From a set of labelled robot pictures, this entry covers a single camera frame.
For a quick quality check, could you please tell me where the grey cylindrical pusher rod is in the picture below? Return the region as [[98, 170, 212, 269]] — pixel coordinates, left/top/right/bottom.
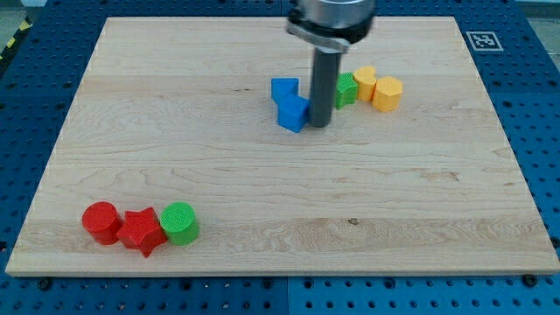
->
[[308, 47, 341, 128]]

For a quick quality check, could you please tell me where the blue cube block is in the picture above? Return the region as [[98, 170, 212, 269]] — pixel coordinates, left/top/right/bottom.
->
[[277, 95, 309, 133]]

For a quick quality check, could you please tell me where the green star block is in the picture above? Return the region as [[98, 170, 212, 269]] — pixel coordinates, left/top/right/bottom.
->
[[335, 72, 358, 110]]

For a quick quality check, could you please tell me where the yellow heart block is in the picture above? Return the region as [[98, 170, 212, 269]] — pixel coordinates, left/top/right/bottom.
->
[[353, 66, 377, 102]]

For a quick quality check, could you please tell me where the blue triangle block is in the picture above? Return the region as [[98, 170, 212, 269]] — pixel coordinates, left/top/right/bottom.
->
[[270, 77, 299, 104]]

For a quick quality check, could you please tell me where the yellow hexagon block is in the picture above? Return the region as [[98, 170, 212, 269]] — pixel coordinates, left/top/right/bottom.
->
[[372, 76, 403, 112]]

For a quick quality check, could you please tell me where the white fiducial marker tag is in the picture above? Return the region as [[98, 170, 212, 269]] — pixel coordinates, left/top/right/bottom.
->
[[466, 31, 503, 52]]

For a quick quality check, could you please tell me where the wooden board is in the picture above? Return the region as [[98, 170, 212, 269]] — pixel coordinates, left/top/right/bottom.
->
[[6, 17, 559, 277]]

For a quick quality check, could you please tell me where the green cylinder block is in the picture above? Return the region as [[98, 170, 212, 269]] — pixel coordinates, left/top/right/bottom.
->
[[160, 201, 200, 246]]

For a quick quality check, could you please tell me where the red star block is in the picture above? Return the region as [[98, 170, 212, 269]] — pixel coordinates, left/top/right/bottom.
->
[[116, 207, 167, 258]]

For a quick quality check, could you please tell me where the red cylinder block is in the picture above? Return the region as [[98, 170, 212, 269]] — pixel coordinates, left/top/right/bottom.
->
[[81, 201, 123, 245]]

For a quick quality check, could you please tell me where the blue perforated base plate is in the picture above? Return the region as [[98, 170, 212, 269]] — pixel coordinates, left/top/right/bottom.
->
[[1, 1, 559, 314]]

